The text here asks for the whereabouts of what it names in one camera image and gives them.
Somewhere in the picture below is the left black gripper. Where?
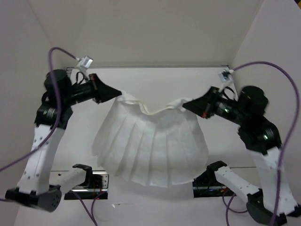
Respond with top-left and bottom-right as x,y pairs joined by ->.
65,73 -> 122,105

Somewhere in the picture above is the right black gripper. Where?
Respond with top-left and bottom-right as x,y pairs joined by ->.
182,83 -> 246,122

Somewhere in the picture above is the white pleated skirt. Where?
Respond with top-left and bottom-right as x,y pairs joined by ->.
92,92 -> 209,188

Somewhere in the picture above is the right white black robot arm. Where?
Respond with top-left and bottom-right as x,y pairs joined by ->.
183,86 -> 301,226

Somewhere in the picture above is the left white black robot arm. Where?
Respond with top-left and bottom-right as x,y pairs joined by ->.
5,69 -> 122,212

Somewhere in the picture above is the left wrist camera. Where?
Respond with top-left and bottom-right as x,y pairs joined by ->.
76,56 -> 93,71

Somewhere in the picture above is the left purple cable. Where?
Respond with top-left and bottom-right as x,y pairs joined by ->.
0,47 -> 111,226

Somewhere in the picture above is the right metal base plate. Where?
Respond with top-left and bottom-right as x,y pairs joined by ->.
192,172 -> 228,198

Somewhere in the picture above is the metal base plate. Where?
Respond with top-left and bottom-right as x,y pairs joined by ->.
192,172 -> 228,198
64,170 -> 109,200

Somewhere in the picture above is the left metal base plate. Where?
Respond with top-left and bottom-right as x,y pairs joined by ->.
64,170 -> 109,200

